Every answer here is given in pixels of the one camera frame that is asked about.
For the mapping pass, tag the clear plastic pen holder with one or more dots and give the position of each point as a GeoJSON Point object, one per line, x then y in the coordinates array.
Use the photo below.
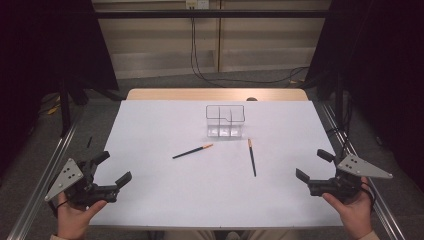
{"type": "Point", "coordinates": [225, 128]}

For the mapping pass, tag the black stand pole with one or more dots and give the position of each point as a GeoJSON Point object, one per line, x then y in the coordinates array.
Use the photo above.
{"type": "Point", "coordinates": [65, 106]}
{"type": "Point", "coordinates": [339, 110]}

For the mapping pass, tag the white wall outlet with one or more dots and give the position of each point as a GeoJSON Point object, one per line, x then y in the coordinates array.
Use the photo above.
{"type": "Point", "coordinates": [197, 4]}

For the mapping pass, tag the black pencil with orange end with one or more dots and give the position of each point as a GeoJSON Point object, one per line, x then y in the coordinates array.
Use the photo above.
{"type": "Point", "coordinates": [252, 158]}
{"type": "Point", "coordinates": [191, 151]}

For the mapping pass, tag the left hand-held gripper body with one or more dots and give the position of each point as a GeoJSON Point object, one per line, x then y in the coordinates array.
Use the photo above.
{"type": "Point", "coordinates": [76, 186]}

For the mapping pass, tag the white table mat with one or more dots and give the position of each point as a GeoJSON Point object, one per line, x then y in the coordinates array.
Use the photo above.
{"type": "Point", "coordinates": [200, 193]}

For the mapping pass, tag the small black floor item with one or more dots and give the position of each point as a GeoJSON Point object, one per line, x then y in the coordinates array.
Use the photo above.
{"type": "Point", "coordinates": [89, 142]}

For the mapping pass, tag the black curtain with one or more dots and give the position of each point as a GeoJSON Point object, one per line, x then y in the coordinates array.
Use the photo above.
{"type": "Point", "coordinates": [40, 50]}
{"type": "Point", "coordinates": [383, 66]}

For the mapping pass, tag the black horizontal frame bar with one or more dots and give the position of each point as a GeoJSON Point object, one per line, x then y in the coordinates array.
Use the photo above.
{"type": "Point", "coordinates": [166, 14]}

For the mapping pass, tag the wooden table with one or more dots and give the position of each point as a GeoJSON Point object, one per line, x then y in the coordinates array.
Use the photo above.
{"type": "Point", "coordinates": [186, 94]}

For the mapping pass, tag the aluminium frame rail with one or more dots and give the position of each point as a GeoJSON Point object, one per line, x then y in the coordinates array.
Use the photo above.
{"type": "Point", "coordinates": [386, 213]}
{"type": "Point", "coordinates": [40, 190]}

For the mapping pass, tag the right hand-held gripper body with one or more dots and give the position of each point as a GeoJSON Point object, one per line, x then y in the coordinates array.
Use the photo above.
{"type": "Point", "coordinates": [346, 186]}

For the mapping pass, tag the person's right hand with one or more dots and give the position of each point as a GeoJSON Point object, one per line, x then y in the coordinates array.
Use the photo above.
{"type": "Point", "coordinates": [356, 213]}

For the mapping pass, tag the person's left hand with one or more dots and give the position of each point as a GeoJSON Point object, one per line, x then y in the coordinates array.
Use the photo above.
{"type": "Point", "coordinates": [73, 220]}

